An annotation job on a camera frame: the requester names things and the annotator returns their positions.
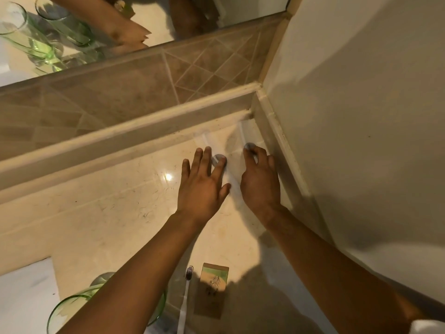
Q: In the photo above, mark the person's left hand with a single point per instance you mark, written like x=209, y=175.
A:
x=200, y=196

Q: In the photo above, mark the person's right hand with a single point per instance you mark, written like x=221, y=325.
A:
x=260, y=187

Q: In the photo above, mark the person's left thumb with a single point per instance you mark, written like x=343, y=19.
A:
x=225, y=192

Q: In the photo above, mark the person's left little finger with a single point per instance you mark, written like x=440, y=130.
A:
x=185, y=170

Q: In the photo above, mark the person's right fingers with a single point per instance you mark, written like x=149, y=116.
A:
x=260, y=159

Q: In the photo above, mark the person's left middle finger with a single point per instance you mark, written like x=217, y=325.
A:
x=205, y=162

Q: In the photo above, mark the person's right forearm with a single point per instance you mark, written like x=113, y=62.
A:
x=333, y=274

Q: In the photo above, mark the person's left forearm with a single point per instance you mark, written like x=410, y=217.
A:
x=139, y=274

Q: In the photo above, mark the clear tube with grey cap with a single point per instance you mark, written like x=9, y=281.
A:
x=212, y=146
x=247, y=133

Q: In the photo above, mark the brown cardboard soap box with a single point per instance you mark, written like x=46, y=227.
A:
x=210, y=292

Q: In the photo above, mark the white toothbrush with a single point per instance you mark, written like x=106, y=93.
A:
x=184, y=302

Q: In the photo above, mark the green glass tumbler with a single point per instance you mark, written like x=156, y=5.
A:
x=101, y=280
x=64, y=311

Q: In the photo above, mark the white cloth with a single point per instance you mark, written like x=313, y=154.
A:
x=429, y=327

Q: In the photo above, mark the wall mirror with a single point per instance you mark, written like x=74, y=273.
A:
x=156, y=17

